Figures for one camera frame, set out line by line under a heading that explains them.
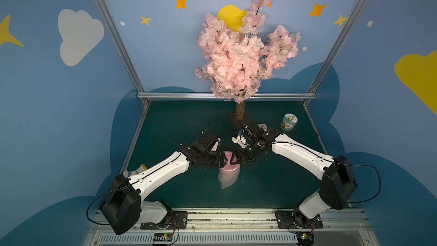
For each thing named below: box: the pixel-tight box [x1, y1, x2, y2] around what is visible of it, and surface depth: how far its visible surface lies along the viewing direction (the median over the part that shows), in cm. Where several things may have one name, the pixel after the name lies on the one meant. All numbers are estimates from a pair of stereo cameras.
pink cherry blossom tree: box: [194, 0, 302, 120], surface depth 70 cm
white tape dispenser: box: [257, 123, 269, 132], surface depth 106 cm
